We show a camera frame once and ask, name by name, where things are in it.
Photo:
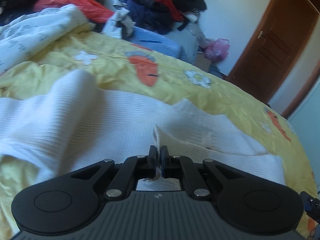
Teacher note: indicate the white knit sweater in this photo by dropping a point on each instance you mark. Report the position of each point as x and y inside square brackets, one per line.
[75, 124]

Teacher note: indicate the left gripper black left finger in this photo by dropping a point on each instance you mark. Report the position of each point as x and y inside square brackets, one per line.
[130, 172]

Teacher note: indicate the grey white crumpled cloth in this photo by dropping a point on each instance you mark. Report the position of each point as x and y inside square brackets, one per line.
[120, 25]

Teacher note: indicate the white wardrobe with flower stickers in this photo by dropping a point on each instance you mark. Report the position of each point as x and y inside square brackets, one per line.
[305, 121]

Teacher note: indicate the white printed quilt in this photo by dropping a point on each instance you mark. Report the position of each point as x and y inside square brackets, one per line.
[27, 35]

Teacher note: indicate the pink plastic bag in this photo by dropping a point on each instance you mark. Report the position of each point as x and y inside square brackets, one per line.
[217, 50]

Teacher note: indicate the brown wooden door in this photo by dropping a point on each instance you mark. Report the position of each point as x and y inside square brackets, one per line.
[274, 48]

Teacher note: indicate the grey fabric heap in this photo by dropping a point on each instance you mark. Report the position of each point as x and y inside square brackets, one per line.
[190, 38]

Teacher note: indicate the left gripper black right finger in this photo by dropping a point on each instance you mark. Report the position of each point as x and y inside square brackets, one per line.
[183, 169]

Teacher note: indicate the yellow carrot print bedsheet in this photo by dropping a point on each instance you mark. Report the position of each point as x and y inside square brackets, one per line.
[126, 67]

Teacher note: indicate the light blue knit basket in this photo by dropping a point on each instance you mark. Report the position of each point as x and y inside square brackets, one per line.
[155, 41]

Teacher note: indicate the dark navy clothes in pile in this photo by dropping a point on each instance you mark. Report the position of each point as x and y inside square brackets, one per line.
[151, 15]

